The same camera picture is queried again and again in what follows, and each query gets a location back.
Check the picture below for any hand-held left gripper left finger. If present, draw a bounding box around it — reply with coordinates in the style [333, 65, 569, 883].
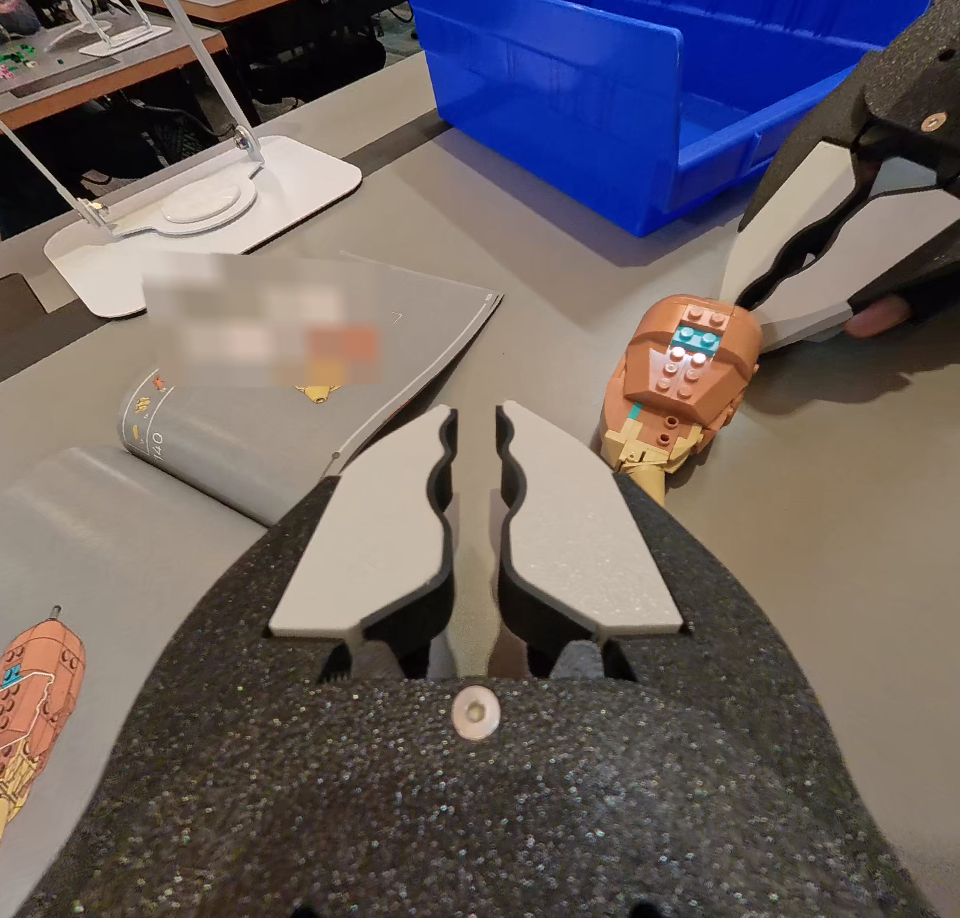
[267, 404, 460, 643]

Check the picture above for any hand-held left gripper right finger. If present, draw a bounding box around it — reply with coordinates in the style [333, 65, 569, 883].
[493, 399, 686, 641]

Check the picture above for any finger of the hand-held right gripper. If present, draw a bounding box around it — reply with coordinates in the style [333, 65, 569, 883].
[720, 141, 880, 313]
[738, 183, 960, 354]

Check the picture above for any brown toy brick model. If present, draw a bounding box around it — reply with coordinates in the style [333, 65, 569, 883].
[600, 295, 762, 506]

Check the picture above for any grey desk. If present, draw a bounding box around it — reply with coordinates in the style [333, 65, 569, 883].
[0, 55, 960, 918]

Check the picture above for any person's right hand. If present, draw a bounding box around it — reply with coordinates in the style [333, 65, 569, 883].
[846, 295, 914, 337]

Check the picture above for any grey instruction booklet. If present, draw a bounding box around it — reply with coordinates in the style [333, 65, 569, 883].
[0, 252, 505, 859]

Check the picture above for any clear stand with white base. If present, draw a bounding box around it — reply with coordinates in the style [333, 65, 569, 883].
[0, 0, 363, 319]
[30, 0, 175, 60]

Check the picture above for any black office chair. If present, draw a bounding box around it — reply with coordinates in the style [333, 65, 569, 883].
[82, 93, 260, 191]

